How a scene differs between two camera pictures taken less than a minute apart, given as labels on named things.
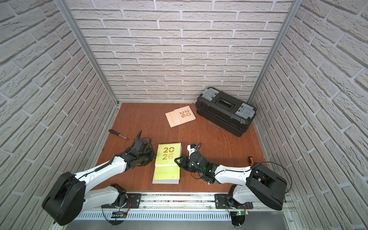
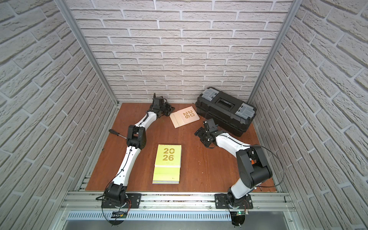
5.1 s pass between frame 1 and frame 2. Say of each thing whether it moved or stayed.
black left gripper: moved
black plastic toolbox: stayed
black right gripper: moved
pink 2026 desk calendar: stayed
